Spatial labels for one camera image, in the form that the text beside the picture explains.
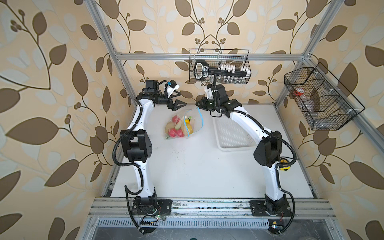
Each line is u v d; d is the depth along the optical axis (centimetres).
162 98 77
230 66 81
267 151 53
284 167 86
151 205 67
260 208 73
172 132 93
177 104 78
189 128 91
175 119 96
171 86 75
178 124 101
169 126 104
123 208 76
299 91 81
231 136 102
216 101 68
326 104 72
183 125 99
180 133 91
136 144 53
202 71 84
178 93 87
